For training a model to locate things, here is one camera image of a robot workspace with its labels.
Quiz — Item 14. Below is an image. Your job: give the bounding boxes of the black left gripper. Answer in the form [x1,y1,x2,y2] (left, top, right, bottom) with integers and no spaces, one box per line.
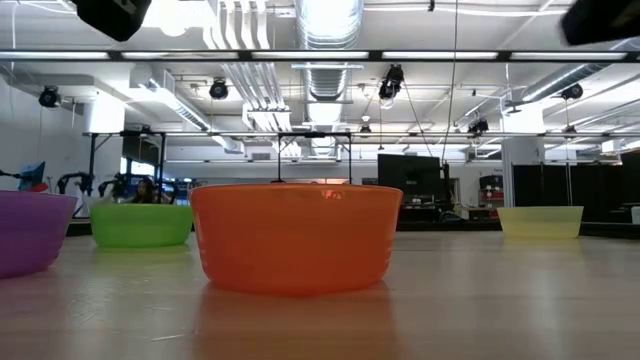
[69,0,153,42]

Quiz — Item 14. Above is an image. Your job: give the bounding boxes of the black computer monitor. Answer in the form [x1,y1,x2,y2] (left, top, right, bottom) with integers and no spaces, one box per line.
[377,153,442,204]

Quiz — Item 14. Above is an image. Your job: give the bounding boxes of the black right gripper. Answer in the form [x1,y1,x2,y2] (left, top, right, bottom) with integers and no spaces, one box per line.
[559,0,640,46]

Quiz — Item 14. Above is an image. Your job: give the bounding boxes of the green plastic bowl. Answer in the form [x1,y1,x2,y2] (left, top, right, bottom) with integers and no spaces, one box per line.
[89,202,194,249]

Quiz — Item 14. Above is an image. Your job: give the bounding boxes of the orange plastic bowl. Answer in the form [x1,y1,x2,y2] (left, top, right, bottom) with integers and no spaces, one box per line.
[189,183,404,297]

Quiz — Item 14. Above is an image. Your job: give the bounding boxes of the silver ventilation duct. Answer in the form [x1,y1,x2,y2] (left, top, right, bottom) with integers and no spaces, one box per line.
[294,0,365,101]

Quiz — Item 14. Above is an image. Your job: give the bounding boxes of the overhead light bar frame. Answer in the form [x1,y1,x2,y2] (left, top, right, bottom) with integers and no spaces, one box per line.
[0,48,640,63]

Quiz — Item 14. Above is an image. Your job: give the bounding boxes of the white pillar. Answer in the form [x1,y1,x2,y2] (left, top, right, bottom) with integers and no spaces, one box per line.
[501,107,545,221]

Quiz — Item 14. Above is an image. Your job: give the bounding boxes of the black metal station frame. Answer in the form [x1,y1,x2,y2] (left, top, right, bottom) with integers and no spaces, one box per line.
[82,130,168,201]

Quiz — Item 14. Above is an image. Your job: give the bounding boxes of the yellow plastic bowl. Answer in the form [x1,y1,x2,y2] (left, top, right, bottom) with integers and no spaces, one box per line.
[496,205,585,239]

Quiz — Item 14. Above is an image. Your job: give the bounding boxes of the purple plastic bowl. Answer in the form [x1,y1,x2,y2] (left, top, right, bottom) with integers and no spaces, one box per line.
[0,189,79,280]

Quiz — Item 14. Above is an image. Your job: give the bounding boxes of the black partition wall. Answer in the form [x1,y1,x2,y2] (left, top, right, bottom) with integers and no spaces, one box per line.
[512,163,640,224]

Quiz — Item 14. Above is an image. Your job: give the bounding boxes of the person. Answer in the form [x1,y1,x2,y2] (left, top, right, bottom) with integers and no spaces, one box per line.
[130,177,161,205]

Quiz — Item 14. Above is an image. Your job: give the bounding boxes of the black ceiling spotlight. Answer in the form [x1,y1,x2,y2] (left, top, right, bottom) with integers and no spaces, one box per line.
[560,82,585,101]
[38,85,61,109]
[208,78,230,101]

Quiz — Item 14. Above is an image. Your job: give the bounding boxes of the black table edge frame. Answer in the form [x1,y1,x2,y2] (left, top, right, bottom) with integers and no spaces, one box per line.
[66,219,640,239]

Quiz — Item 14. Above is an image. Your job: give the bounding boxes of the black overhead camera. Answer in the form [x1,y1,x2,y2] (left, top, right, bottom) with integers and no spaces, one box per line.
[378,63,405,101]

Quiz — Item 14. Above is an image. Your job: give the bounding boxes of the blue background object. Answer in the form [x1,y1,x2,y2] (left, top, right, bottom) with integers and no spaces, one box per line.
[18,161,47,193]

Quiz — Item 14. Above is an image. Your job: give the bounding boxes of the hanging black cable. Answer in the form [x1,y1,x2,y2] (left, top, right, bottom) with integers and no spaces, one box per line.
[439,0,460,164]

